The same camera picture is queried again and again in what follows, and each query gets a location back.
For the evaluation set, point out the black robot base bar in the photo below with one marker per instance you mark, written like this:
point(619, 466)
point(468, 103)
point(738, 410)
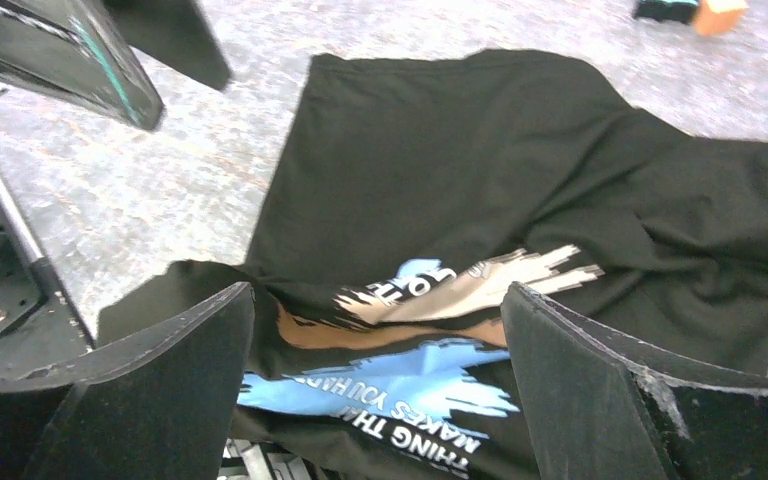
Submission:
point(39, 325)

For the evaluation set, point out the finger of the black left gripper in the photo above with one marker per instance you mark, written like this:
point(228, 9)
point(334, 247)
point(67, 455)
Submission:
point(175, 33)
point(72, 51)

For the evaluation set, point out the black printed t-shirt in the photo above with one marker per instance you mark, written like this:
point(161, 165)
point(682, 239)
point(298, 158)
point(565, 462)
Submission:
point(410, 195)

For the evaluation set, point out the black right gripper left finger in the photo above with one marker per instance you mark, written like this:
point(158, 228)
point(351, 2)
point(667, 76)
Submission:
point(156, 404)

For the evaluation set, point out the small wooden cube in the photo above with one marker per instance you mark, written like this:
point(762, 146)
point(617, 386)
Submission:
point(714, 17)

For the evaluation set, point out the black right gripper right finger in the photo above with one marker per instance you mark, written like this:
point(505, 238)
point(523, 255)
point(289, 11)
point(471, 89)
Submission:
point(602, 404)

